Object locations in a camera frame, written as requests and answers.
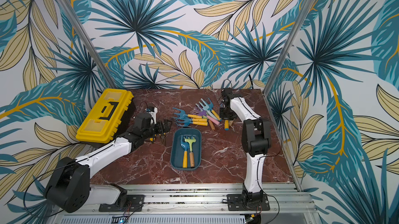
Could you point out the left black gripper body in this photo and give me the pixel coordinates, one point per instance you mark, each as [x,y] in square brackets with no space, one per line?
[159,128]

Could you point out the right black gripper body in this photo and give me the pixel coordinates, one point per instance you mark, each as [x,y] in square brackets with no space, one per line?
[225,115]

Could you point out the blue claw rake yellow handle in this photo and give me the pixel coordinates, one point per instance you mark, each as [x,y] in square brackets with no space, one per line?
[182,115]

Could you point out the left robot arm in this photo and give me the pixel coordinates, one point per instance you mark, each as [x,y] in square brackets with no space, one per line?
[69,186]

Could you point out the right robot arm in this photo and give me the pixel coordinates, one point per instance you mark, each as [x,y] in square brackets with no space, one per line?
[256,141]

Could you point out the teal storage tray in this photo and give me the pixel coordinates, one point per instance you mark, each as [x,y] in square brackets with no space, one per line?
[177,150]

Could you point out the purple small rake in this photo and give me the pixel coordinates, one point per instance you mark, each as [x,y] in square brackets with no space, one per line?
[204,116]

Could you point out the yellow plastic toolbox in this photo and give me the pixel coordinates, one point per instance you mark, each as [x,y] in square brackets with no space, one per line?
[109,117]

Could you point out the yellow handled pliers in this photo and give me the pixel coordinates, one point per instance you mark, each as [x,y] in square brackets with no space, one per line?
[163,139]

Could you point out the teal fork yellow handle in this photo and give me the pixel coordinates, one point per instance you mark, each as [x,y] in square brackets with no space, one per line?
[213,108]

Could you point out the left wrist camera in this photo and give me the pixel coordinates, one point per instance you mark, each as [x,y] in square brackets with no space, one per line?
[152,111]

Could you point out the light blue fork pink handle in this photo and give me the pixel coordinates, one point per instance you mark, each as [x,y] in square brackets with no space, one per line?
[206,106]

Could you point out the aluminium rail frame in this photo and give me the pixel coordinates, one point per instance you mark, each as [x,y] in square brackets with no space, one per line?
[200,203]

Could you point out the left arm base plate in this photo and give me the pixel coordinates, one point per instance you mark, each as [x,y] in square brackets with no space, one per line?
[127,203]

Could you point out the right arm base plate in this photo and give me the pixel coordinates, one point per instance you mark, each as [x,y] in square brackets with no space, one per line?
[240,202]

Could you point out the right aluminium corner post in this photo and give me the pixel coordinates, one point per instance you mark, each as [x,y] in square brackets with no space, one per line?
[302,14]

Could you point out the aluminium corner post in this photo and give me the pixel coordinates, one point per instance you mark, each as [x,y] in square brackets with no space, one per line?
[84,37]
[302,14]

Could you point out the left aluminium corner post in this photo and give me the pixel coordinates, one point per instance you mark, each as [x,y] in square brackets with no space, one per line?
[84,37]

